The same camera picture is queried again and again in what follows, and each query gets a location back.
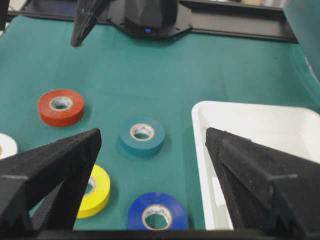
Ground blue tape roll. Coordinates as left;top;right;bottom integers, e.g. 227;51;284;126
126;192;188;231

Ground black aluminium frame rail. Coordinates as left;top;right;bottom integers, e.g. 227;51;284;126
0;0;297;43

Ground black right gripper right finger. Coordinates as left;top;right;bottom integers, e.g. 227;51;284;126
205;127;320;235

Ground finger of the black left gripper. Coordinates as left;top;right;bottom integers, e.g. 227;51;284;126
70;0;110;47

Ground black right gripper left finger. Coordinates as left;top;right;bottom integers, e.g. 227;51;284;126
0;128;102;232

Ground yellow tape roll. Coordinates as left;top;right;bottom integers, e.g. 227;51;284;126
76;164;111;219

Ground white tape roll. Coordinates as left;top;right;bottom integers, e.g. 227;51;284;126
0;133;18;160

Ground white plastic tray case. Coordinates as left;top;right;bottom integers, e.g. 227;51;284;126
191;101;320;230

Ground teal tape roll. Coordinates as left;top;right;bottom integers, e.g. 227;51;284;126
119;116;165;157

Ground red tape roll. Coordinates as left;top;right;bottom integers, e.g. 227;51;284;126
37;88;85;127

